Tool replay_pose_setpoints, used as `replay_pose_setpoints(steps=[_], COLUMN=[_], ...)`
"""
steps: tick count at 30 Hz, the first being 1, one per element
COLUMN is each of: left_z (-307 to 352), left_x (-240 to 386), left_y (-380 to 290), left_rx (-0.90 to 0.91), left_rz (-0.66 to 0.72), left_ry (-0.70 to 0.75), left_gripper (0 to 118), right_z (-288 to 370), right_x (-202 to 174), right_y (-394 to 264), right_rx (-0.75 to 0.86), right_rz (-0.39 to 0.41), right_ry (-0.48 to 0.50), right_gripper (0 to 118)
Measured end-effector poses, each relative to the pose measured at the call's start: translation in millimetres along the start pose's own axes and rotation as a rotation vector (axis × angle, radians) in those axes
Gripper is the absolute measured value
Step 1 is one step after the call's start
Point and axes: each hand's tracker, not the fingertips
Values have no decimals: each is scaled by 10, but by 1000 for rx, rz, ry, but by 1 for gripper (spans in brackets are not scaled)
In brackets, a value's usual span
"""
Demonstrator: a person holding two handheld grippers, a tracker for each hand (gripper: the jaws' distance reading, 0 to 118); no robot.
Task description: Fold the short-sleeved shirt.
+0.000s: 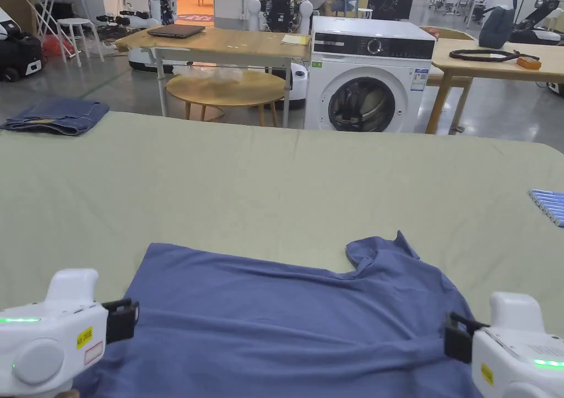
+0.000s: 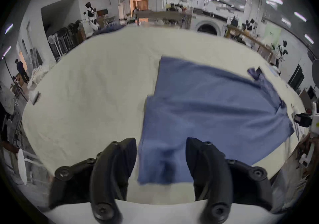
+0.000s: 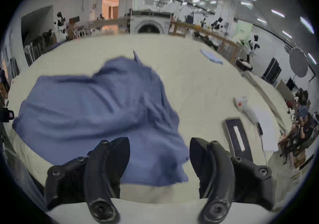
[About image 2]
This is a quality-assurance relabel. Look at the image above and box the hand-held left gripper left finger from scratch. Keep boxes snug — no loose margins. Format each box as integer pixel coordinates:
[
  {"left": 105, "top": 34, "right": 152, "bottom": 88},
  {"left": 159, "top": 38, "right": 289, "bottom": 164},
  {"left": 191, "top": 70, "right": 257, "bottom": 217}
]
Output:
[{"left": 49, "top": 138, "right": 138, "bottom": 222}]

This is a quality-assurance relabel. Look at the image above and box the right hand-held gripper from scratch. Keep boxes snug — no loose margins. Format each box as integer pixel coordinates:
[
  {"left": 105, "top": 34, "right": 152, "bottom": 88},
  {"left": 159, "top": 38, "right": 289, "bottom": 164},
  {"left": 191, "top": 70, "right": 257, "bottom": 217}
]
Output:
[{"left": 294, "top": 102, "right": 319, "bottom": 137}]

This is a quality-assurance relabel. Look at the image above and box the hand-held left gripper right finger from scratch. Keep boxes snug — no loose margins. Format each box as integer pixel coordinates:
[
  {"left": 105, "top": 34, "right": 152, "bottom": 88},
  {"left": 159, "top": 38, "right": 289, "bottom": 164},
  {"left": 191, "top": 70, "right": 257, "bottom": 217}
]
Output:
[{"left": 186, "top": 138, "right": 273, "bottom": 224}]

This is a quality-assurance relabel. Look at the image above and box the dark blue shirt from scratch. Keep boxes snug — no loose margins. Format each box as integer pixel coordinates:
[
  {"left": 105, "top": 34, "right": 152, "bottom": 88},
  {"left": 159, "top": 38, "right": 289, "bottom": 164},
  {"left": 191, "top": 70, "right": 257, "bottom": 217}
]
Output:
[{"left": 137, "top": 56, "right": 295, "bottom": 186}]

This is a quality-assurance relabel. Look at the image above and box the white chair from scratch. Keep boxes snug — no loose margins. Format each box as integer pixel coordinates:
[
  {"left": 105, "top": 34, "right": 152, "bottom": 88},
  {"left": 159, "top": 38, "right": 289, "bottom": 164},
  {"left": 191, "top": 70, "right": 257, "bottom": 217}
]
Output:
[{"left": 17, "top": 148, "right": 38, "bottom": 186}]

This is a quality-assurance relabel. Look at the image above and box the bed with beige sheet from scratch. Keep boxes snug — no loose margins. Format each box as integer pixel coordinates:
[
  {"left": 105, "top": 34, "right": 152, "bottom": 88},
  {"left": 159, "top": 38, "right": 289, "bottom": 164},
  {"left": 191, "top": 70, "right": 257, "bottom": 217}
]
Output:
[{"left": 22, "top": 25, "right": 309, "bottom": 205}]

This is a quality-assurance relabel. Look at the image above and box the long wooden workbench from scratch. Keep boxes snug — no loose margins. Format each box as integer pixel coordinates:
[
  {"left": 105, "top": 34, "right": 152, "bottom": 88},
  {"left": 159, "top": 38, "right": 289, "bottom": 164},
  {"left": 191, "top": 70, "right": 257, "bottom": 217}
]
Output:
[{"left": 225, "top": 24, "right": 275, "bottom": 62}]

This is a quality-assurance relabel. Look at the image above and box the white bunched cloth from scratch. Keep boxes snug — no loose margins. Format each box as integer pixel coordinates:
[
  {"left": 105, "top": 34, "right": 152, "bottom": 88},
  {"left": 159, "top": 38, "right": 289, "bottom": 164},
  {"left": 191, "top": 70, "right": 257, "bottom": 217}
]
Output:
[{"left": 27, "top": 65, "right": 51, "bottom": 91}]

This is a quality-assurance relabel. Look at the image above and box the dark blue bunched cloth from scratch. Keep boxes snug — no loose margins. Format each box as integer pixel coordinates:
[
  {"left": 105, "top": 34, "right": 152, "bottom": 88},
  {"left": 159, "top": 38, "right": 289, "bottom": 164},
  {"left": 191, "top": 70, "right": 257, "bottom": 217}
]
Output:
[{"left": 93, "top": 24, "right": 126, "bottom": 36}]

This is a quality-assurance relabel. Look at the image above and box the white standing fan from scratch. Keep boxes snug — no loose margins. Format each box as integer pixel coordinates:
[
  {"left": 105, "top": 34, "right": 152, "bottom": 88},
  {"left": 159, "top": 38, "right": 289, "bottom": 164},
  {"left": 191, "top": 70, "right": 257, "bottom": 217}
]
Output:
[{"left": 48, "top": 35, "right": 62, "bottom": 60}]

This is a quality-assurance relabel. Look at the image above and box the white washing machine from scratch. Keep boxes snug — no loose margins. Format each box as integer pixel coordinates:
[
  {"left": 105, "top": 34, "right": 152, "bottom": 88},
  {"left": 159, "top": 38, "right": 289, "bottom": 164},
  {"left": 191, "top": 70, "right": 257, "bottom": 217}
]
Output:
[{"left": 194, "top": 15, "right": 226, "bottom": 36}]

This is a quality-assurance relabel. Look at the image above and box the white humanoid robot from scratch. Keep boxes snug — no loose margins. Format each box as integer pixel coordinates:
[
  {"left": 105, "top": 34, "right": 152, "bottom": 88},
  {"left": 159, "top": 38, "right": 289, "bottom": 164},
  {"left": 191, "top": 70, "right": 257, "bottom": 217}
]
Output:
[{"left": 83, "top": 2, "right": 101, "bottom": 32}]

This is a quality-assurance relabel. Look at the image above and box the wooden table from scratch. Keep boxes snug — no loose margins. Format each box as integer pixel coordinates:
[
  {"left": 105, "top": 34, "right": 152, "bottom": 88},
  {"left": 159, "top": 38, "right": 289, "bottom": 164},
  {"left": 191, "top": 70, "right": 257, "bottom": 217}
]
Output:
[{"left": 133, "top": 10, "right": 193, "bottom": 29}]

